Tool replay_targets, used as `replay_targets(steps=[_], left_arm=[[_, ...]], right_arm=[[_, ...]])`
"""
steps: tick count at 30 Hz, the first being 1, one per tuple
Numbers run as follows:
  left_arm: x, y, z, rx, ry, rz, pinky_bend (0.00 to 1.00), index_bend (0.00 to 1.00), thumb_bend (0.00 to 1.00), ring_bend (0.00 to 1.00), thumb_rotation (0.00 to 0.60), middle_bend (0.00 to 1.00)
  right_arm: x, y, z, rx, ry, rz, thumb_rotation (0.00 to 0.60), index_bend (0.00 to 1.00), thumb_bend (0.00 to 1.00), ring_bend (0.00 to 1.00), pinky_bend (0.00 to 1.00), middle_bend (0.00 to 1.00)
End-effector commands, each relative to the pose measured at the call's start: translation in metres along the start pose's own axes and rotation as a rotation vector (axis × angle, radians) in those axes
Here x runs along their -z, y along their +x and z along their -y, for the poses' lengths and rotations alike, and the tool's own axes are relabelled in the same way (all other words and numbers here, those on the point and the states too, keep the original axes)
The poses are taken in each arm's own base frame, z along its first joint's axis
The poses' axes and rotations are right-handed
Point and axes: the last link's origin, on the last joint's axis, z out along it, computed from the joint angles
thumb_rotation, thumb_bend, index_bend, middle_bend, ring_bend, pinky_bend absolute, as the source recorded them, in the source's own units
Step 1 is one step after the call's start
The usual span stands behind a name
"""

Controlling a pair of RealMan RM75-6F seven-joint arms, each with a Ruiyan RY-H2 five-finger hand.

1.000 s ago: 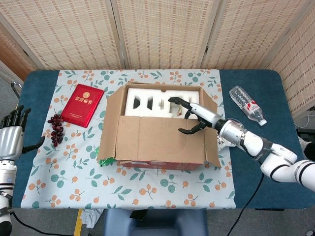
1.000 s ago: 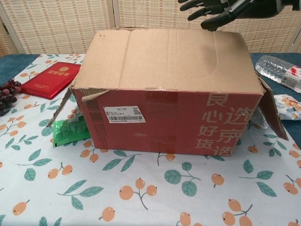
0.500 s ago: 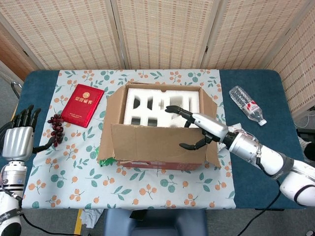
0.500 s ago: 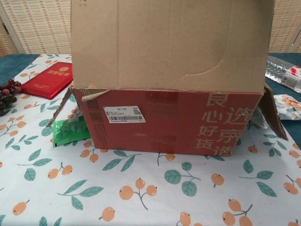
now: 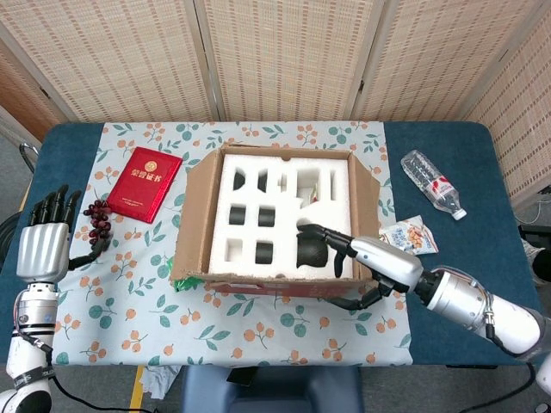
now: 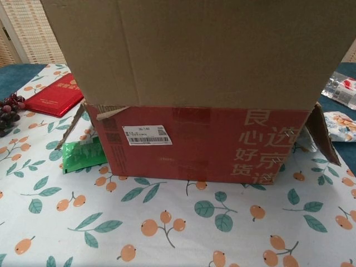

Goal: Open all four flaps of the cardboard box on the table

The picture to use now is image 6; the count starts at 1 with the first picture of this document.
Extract red cardboard shipping box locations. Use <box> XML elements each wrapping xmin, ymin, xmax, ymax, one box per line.
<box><xmin>40</xmin><ymin>0</ymin><xmax>356</xmax><ymax>186</ymax></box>

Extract green foil packet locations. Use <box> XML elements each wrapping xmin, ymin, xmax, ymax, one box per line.
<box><xmin>62</xmin><ymin>139</ymin><xmax>107</xmax><ymax>175</ymax></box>

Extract floral fruit print tablecloth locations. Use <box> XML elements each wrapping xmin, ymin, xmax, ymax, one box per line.
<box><xmin>0</xmin><ymin>62</ymin><xmax>356</xmax><ymax>267</ymax></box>

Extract red certificate book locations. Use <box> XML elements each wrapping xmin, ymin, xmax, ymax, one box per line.
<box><xmin>24</xmin><ymin>72</ymin><xmax>84</xmax><ymax>118</ymax></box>

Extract white blue snack bag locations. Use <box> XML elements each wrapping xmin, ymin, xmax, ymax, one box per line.
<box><xmin>296</xmin><ymin>111</ymin><xmax>356</xmax><ymax>153</ymax></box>

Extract clear plastic water bottle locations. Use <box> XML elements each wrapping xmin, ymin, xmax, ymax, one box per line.
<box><xmin>321</xmin><ymin>71</ymin><xmax>356</xmax><ymax>110</ymax></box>

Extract dark purple grape bunch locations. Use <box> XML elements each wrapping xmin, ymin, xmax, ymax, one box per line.
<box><xmin>0</xmin><ymin>93</ymin><xmax>26</xmax><ymax>137</ymax></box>

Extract woven bamboo folding screen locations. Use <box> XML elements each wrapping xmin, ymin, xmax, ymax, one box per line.
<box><xmin>0</xmin><ymin>0</ymin><xmax>356</xmax><ymax>67</ymax></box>

